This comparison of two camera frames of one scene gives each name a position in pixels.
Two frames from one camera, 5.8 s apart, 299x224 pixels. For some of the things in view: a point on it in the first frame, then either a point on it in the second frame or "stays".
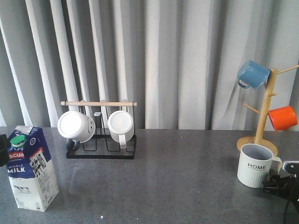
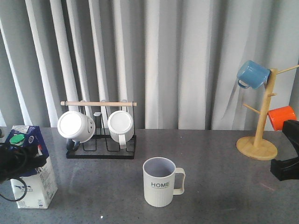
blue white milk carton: [30, 168] stays
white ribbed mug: [121, 127] stays
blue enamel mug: [251, 74] stays
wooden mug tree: [264, 113] stays
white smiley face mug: [76, 127] stays
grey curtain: [178, 59] stays
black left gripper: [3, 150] → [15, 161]
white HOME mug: [255, 163] → [159, 178]
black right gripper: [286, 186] → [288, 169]
